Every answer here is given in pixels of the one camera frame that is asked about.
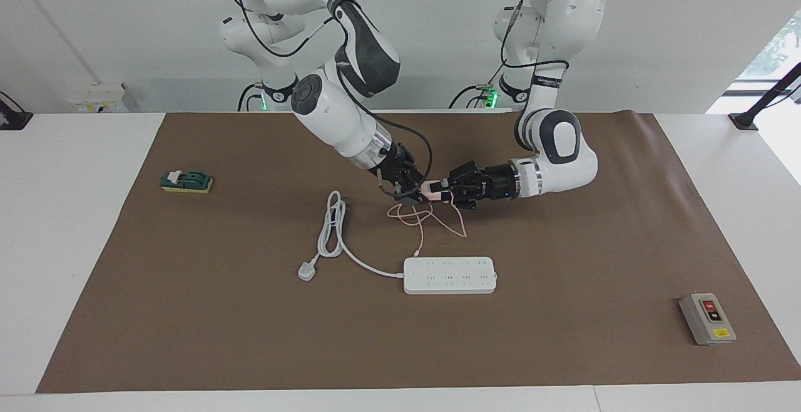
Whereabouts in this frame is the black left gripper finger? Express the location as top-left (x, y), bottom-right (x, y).
top-left (441, 190), bottom-right (479, 210)
top-left (446, 162), bottom-right (481, 187)

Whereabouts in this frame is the pink charging cable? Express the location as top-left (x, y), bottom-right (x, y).
top-left (387, 199), bottom-right (469, 258)

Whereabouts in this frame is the white power strip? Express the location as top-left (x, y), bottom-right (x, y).
top-left (403, 257), bottom-right (498, 295)

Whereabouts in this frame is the brown table mat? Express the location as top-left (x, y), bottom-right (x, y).
top-left (36, 110), bottom-right (801, 394)

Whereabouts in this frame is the black angled stand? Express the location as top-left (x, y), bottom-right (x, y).
top-left (729, 63), bottom-right (801, 131)

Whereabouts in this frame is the bright window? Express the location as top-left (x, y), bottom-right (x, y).
top-left (726, 10), bottom-right (801, 96)

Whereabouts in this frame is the black table clamp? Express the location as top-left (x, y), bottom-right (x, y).
top-left (0, 91), bottom-right (33, 131)

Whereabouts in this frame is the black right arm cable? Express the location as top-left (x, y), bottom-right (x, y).
top-left (208, 0), bottom-right (434, 200)

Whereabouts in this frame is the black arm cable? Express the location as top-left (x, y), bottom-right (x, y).
top-left (208, 0), bottom-right (434, 200)
top-left (499, 0), bottom-right (570, 87)

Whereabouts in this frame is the black base power cable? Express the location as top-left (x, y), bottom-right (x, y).
top-left (238, 82), bottom-right (267, 112)
top-left (448, 83), bottom-right (495, 110)

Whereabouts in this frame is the white power strip cord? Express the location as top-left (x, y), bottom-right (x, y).
top-left (317, 190), bottom-right (406, 277)

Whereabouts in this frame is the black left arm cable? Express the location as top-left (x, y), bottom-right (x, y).
top-left (499, 0), bottom-right (570, 87)

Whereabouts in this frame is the green knife switch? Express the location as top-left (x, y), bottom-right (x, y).
top-left (161, 170), bottom-right (214, 195)

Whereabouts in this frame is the grey on-off switch box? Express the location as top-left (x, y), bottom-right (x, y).
top-left (679, 292), bottom-right (737, 346)

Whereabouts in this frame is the white wall socket box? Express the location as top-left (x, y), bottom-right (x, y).
top-left (68, 83), bottom-right (130, 114)

